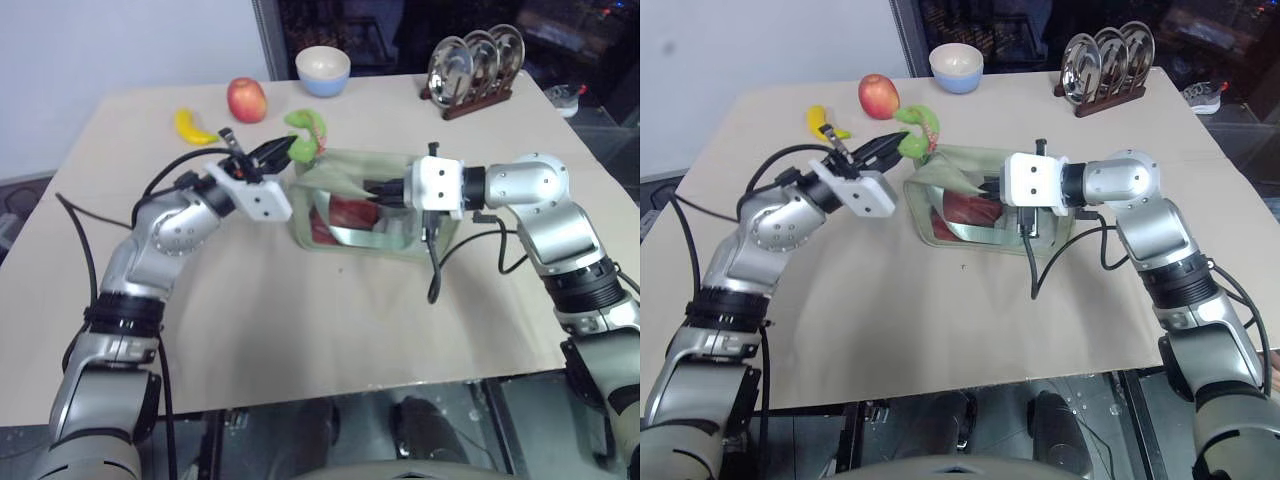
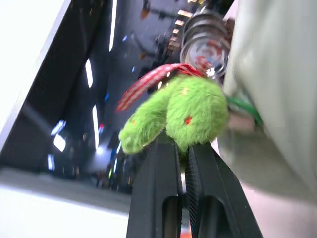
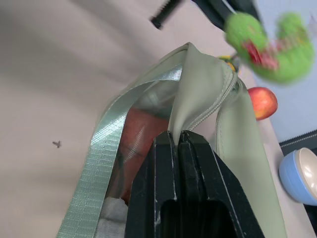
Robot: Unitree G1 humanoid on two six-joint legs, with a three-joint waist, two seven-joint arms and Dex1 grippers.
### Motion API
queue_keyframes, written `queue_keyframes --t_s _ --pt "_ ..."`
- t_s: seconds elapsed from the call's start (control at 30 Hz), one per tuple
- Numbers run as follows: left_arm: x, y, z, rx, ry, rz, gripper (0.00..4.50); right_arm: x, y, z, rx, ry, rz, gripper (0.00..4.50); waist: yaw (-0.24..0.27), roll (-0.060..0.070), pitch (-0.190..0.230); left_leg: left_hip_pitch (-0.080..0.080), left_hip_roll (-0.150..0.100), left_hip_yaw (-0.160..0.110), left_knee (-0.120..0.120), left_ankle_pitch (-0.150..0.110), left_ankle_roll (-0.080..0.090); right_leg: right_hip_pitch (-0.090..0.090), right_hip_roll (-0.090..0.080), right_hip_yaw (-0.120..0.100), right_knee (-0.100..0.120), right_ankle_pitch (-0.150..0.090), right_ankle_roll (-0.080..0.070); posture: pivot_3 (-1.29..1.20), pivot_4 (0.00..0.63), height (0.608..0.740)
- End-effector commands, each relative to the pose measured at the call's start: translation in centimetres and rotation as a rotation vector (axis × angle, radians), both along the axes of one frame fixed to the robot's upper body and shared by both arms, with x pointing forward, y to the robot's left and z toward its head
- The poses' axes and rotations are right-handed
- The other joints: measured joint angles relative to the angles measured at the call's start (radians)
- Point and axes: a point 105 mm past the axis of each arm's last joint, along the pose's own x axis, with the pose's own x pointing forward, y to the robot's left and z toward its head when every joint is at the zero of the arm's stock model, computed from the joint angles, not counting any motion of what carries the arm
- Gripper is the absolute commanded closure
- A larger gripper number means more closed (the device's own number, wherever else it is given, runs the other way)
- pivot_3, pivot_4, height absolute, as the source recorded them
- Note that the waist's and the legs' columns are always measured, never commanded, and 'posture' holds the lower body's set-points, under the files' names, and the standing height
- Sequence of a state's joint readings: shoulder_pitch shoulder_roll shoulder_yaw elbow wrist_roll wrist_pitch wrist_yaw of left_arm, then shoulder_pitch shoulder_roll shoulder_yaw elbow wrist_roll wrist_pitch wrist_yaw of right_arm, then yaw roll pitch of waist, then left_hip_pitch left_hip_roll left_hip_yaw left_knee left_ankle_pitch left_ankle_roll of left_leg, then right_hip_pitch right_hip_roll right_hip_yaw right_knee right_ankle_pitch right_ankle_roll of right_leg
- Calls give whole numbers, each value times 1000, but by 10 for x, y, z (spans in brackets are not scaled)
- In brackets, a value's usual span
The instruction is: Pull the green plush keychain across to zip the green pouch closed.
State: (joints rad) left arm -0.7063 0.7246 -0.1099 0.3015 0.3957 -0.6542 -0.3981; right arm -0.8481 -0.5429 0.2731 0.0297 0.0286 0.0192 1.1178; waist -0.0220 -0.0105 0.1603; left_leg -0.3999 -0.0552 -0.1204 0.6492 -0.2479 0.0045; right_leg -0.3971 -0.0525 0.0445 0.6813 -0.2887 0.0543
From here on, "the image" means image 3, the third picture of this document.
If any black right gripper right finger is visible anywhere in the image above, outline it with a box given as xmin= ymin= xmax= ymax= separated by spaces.
xmin=177 ymin=129 xmax=245 ymax=238

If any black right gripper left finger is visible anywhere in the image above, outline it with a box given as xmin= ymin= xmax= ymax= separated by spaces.
xmin=124 ymin=131 xmax=181 ymax=238

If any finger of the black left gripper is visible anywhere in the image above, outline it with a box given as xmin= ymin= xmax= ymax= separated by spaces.
xmin=192 ymin=0 xmax=263 ymax=32
xmin=149 ymin=0 xmax=186 ymax=29

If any green zip pouch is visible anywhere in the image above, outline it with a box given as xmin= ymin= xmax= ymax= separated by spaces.
xmin=55 ymin=41 xmax=288 ymax=238

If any green plush keychain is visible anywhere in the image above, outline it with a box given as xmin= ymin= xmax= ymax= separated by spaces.
xmin=223 ymin=10 xmax=316 ymax=85

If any white cloth item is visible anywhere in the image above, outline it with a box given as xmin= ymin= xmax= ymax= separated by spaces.
xmin=97 ymin=196 xmax=128 ymax=238

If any red apple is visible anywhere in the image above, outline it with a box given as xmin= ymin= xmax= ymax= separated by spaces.
xmin=247 ymin=87 xmax=279 ymax=121
xmin=118 ymin=107 xmax=172 ymax=203

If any blue bowl with cream inside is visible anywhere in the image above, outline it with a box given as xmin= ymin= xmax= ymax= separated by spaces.
xmin=278 ymin=147 xmax=317 ymax=207

